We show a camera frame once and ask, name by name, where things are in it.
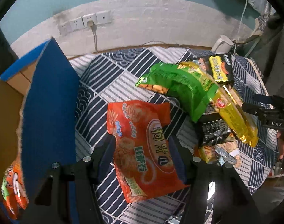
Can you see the navy patterned tablecloth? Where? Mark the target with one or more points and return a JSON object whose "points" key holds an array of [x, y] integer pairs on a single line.
{"points": [[123, 79]]}

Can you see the blue cardboard box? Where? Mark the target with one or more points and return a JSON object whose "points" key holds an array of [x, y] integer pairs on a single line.
{"points": [[51, 109]]}

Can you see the orange snack packet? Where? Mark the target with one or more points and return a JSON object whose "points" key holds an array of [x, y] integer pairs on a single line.
{"points": [[19, 186], [9, 198], [142, 149]]}

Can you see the black snack packet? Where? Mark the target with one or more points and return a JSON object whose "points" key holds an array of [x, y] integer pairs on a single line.
{"points": [[214, 128], [222, 70]]}

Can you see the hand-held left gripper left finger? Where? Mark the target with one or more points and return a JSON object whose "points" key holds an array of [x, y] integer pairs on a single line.
{"points": [[106, 158]]}

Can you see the white wall socket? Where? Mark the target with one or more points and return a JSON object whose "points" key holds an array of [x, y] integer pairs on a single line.
{"points": [[88, 19], [104, 17], [76, 24], [64, 28]]}

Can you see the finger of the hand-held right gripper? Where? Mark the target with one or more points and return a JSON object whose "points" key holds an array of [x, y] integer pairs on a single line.
{"points": [[252, 109], [260, 98]]}

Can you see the green snack packet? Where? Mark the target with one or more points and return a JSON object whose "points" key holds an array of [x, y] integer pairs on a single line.
{"points": [[184, 86]]}

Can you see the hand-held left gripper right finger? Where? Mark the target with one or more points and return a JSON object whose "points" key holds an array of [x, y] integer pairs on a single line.
{"points": [[178, 161]]}

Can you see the yellow and silver snack packet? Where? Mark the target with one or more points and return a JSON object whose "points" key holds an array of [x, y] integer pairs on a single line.
{"points": [[209, 154]]}

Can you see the white electric kettle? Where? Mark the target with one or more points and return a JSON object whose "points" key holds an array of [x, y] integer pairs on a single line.
{"points": [[222, 44]]}

